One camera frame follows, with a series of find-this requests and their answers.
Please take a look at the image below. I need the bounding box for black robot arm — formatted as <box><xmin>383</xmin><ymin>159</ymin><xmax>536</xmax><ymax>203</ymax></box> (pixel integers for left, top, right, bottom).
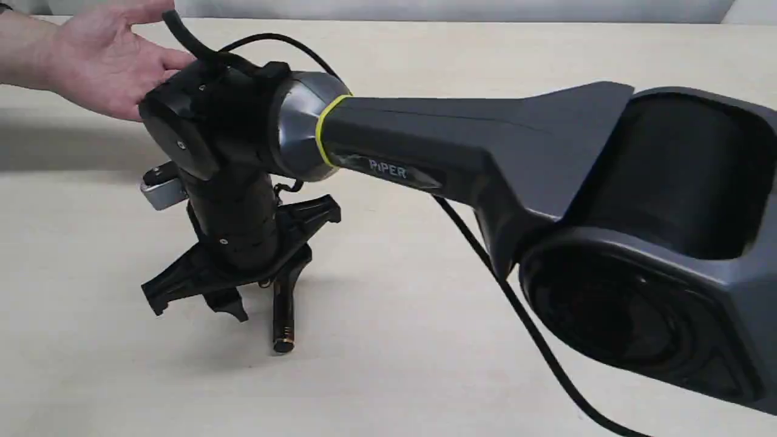
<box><xmin>140</xmin><ymin>60</ymin><xmax>775</xmax><ymax>415</ymax></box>

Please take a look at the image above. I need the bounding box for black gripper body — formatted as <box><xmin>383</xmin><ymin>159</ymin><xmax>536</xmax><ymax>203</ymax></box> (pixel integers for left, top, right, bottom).
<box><xmin>141</xmin><ymin>195</ymin><xmax>341</xmax><ymax>315</ymax></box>

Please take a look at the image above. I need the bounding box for human forearm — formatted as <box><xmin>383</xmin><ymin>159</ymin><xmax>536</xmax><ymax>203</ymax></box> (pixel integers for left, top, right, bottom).
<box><xmin>1</xmin><ymin>7</ymin><xmax>58</xmax><ymax>90</ymax></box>

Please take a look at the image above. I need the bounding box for open human hand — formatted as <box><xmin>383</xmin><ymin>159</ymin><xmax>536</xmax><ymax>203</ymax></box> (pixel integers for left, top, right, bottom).
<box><xmin>46</xmin><ymin>1</ymin><xmax>194</xmax><ymax>121</ymax></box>

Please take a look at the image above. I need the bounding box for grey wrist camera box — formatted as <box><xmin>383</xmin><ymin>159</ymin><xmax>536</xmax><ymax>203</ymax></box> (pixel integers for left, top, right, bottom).
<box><xmin>140</xmin><ymin>161</ymin><xmax>188</xmax><ymax>211</ymax></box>

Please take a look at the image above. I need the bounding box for black gold-trimmed screwdriver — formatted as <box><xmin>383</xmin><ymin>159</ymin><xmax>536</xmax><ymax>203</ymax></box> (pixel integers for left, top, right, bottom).
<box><xmin>272</xmin><ymin>277</ymin><xmax>295</xmax><ymax>354</ymax></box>

